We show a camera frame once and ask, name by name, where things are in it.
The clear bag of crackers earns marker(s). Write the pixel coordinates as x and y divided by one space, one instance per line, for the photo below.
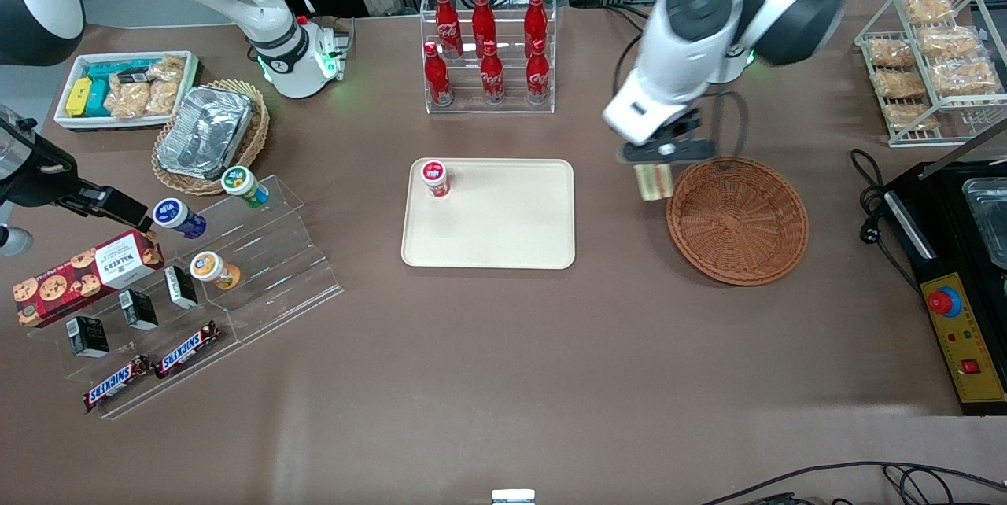
901 84
950 42
927 8
964 79
911 117
889 53

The aluminium foil tray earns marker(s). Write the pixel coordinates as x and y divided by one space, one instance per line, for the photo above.
204 131

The clear acrylic bottle rack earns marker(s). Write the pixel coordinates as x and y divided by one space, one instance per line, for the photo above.
511 100

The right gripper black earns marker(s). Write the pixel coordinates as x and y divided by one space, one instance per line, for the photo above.
41 184

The yellow small box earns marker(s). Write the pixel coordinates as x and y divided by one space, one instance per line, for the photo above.
79 96

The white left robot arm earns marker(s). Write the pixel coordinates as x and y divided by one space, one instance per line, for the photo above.
708 17

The small black box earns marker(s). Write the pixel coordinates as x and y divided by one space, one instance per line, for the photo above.
138 310
181 287
87 337

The triangular sandwich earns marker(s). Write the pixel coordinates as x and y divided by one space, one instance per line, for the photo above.
654 184

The red lid yogurt cup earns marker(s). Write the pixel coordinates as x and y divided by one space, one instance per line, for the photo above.
434 176

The clear acrylic stepped stand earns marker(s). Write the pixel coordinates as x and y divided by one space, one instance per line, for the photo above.
275 269

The red Walkers shortbread box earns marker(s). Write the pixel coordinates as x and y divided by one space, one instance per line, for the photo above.
86 277

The light tan wicker basket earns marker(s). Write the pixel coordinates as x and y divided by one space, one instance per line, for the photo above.
256 135

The clear bag of snacks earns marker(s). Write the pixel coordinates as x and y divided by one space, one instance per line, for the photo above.
164 96
168 68
127 100

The black countertop appliance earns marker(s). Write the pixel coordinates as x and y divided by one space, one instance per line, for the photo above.
936 253

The small silver object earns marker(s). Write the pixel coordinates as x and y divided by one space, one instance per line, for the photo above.
513 497

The purple lid yogurt cup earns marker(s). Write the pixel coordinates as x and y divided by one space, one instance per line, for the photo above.
173 214

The brown round wicker basket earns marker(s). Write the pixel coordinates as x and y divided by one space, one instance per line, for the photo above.
739 222

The teal small box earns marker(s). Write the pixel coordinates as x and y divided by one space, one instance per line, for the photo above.
97 100

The white plastic bin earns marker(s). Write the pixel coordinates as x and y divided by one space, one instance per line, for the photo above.
71 121

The green lid yogurt cup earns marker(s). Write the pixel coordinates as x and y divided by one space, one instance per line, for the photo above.
237 181

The teal long box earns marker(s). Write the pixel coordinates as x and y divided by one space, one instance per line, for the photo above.
114 67

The red cola bottle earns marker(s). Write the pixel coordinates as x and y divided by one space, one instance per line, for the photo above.
447 25
483 21
492 79
538 74
437 80
536 17

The yellow control panel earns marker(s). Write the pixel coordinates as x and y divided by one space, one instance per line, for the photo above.
971 340

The metal appliance pan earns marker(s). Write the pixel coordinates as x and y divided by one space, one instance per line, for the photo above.
990 222

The beige plastic tray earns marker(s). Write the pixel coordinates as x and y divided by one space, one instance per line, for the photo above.
503 222

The orange lid yogurt cup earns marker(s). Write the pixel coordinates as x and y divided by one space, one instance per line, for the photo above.
208 267

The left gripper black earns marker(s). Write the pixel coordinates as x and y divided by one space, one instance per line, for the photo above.
682 126

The Snickers chocolate bar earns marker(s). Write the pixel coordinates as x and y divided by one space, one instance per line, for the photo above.
187 349
116 384

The red emergency stop button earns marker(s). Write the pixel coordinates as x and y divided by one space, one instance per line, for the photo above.
943 302

